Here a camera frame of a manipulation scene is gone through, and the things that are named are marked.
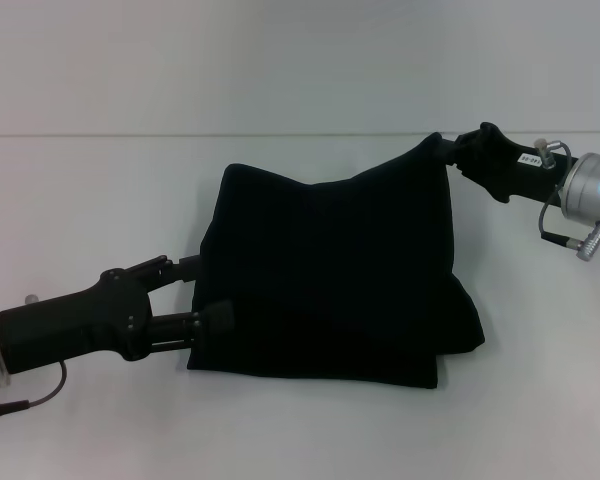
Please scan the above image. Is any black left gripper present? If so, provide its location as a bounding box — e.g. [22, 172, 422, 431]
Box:
[0, 253, 237, 377]

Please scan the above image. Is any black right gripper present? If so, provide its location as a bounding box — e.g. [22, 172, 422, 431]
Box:
[437, 121, 580, 205]

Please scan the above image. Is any black t-shirt with FREE print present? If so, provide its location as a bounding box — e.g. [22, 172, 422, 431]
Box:
[186, 132, 486, 392]

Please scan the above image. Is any silver right gripper cable plug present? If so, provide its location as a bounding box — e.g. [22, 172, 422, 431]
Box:
[532, 137, 554, 171]

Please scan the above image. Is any thin dark right gripper cable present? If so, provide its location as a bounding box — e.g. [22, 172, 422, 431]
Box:
[538, 139, 592, 247]

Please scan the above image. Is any thin dark gripper cable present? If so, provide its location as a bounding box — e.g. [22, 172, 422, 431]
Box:
[0, 359, 69, 417]
[538, 139, 592, 247]

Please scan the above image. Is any silver right arm cable plug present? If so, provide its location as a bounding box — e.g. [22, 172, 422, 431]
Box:
[573, 222, 600, 263]

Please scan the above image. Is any thin dark left gripper cable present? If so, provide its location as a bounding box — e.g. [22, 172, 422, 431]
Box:
[0, 359, 69, 417]

